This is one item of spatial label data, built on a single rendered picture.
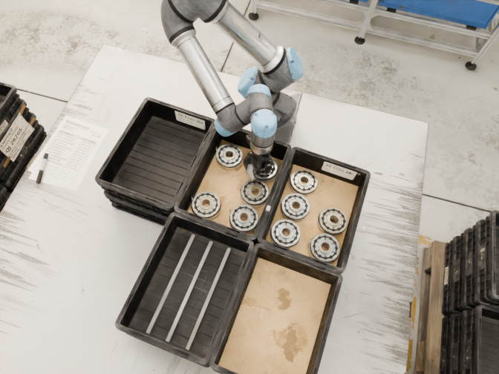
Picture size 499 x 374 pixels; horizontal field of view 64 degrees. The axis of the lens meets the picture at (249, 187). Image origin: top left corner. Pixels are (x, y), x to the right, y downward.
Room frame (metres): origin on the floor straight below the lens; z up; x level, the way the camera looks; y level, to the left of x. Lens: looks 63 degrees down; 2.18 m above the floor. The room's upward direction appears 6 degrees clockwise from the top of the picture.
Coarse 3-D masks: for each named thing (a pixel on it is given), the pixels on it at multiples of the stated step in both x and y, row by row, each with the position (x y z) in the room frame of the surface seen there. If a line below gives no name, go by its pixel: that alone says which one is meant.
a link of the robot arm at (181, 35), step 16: (176, 16) 1.02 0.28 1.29; (176, 32) 1.06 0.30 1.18; (192, 32) 1.02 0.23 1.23; (192, 48) 0.97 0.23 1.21; (192, 64) 0.93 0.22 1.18; (208, 64) 0.94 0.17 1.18; (208, 80) 0.89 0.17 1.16; (208, 96) 0.85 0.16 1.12; (224, 96) 0.85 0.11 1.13; (224, 112) 0.81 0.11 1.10; (224, 128) 0.77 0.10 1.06; (240, 128) 0.78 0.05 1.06
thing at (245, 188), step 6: (252, 180) 0.69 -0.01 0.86; (258, 180) 0.70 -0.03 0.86; (246, 186) 0.67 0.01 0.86; (264, 186) 0.68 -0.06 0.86; (246, 192) 0.64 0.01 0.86; (264, 192) 0.65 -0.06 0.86; (246, 198) 0.62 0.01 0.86; (252, 198) 0.62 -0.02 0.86; (258, 198) 0.62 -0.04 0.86; (264, 198) 0.63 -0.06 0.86
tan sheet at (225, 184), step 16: (224, 144) 0.86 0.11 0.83; (208, 176) 0.71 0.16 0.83; (224, 176) 0.72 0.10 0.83; (240, 176) 0.72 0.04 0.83; (224, 192) 0.65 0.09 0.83; (240, 192) 0.66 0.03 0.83; (256, 192) 0.66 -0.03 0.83; (224, 208) 0.59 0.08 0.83; (256, 208) 0.60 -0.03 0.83; (224, 224) 0.52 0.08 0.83
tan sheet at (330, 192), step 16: (320, 176) 0.76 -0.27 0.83; (288, 192) 0.67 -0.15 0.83; (320, 192) 0.69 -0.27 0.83; (336, 192) 0.69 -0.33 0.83; (352, 192) 0.70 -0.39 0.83; (320, 208) 0.62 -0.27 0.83; (352, 208) 0.64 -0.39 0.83; (272, 224) 0.54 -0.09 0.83; (304, 224) 0.55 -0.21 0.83; (304, 240) 0.49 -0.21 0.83
